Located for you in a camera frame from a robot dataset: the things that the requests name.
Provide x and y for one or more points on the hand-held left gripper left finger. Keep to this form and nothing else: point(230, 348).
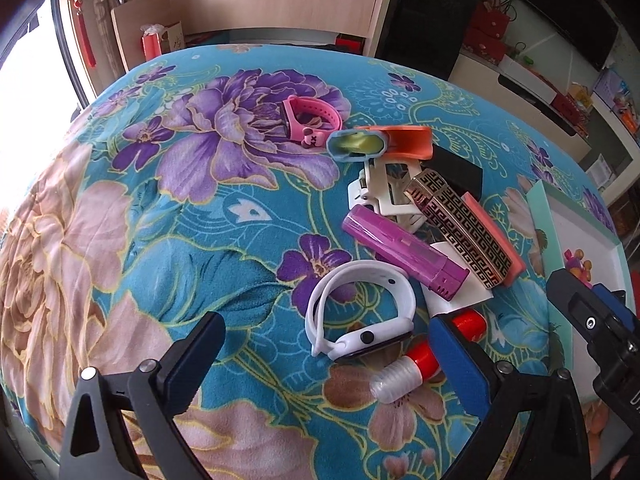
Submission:
point(187, 366)

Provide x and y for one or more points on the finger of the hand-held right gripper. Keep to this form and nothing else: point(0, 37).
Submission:
point(575, 305)

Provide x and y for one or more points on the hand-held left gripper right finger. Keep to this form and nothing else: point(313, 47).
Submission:
point(457, 357)

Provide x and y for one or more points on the teal white tray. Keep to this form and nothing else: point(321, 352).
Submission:
point(580, 230)

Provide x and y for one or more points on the white smart watch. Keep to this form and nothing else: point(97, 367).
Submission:
point(400, 305)

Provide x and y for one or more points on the salmon pink box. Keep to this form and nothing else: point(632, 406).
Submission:
point(495, 232)

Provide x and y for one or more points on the gold patterned box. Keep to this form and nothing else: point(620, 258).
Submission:
point(465, 230)

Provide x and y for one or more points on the purple plastic case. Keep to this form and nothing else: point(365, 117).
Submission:
point(395, 245)

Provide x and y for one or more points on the white plastic frame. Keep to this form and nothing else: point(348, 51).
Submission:
point(387, 192)

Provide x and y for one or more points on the blue yellow toy knife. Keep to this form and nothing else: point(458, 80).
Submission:
point(355, 145)

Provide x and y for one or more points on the small colourful toy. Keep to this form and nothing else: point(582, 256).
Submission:
point(577, 265)

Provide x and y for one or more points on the white card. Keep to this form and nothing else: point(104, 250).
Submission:
point(465, 300)

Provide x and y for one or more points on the floral blanket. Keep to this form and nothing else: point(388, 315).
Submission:
point(150, 240)

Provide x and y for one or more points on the black box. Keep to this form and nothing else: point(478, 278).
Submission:
point(457, 170)

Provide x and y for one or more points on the wooden television stand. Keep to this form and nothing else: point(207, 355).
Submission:
point(505, 100)

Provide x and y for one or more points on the orange toy knife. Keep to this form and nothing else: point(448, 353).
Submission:
point(407, 141)

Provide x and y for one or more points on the purple printed box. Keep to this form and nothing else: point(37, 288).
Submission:
point(607, 85)

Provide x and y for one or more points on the pink smart watch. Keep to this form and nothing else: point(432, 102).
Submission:
point(325, 117)

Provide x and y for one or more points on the red gift bags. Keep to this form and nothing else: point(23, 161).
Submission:
point(487, 30)

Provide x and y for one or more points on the black television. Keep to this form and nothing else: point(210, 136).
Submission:
point(565, 5)

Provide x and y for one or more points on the black cabinet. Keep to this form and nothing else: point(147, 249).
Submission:
point(430, 20)

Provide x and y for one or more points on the red gift box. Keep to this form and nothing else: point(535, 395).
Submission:
point(151, 45)

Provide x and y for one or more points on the small red box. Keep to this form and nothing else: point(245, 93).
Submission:
point(350, 42)

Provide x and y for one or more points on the red hanging knot ornament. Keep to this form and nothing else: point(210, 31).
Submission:
point(82, 25)

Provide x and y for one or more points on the wooden desk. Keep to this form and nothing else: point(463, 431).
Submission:
point(280, 0)

